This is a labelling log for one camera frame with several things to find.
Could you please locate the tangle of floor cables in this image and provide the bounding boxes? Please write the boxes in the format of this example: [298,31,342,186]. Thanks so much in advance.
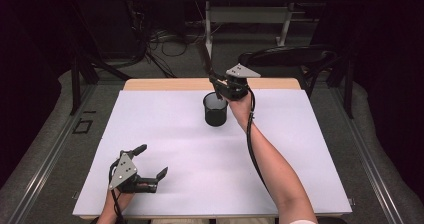
[126,3,209,79]

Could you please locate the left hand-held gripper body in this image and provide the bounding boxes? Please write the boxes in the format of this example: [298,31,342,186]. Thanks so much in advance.
[108,150,159,195]

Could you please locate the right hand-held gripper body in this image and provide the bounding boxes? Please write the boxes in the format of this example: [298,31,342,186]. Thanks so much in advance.
[219,63,262,102]

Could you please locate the black chair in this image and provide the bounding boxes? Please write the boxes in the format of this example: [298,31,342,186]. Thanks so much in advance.
[237,44,345,99]

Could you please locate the person's right hand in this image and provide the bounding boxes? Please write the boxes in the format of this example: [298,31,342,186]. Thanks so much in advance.
[227,91,256,127]

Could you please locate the aluminium floor rail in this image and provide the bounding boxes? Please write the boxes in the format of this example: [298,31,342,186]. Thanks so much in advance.
[5,83,98,224]
[328,86,405,224]

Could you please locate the white table mat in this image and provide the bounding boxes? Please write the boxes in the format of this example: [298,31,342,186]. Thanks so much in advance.
[72,89,353,217]

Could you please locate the black mesh cup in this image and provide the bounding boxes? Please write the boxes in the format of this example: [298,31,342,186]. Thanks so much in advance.
[202,91,230,128]

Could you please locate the person's left hand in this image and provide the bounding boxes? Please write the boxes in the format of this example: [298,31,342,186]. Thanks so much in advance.
[105,188,135,216]

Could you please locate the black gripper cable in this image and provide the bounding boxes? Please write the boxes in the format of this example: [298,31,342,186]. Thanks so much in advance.
[108,161,125,224]
[245,86,270,192]

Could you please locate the black metal stand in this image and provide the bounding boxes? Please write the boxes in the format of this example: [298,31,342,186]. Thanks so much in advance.
[68,55,133,116]
[326,57,355,120]

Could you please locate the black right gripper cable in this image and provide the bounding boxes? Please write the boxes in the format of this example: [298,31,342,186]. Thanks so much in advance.
[245,86,270,192]

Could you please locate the black tape square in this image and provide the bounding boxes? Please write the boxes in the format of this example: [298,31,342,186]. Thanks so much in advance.
[72,118,94,135]

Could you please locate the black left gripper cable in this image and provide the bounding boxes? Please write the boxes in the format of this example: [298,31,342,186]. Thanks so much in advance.
[108,161,125,224]

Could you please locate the white-framed wooden desk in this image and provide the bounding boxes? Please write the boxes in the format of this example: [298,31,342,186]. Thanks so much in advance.
[183,0,336,69]

